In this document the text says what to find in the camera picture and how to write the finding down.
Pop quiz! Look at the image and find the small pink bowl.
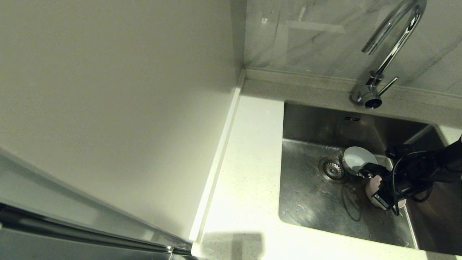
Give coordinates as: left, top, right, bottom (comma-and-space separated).
365, 175, 407, 210

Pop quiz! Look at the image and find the round metal drain strainer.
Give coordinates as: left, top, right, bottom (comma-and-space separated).
318, 156, 350, 185

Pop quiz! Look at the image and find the stainless steel sink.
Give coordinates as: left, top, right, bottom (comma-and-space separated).
278, 101, 462, 256

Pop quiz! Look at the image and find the tall white cabinet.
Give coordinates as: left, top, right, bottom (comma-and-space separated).
0, 0, 241, 260

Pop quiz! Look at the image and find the dark bar door handle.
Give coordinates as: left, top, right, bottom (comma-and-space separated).
0, 203, 193, 256

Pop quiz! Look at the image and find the white countertop trim strip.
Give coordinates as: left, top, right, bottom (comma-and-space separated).
189, 69, 246, 242

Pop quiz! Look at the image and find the chrome gooseneck faucet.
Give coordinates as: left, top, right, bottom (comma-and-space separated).
350, 0, 427, 110

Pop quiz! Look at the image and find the small white bowl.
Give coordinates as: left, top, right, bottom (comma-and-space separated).
342, 146, 378, 177

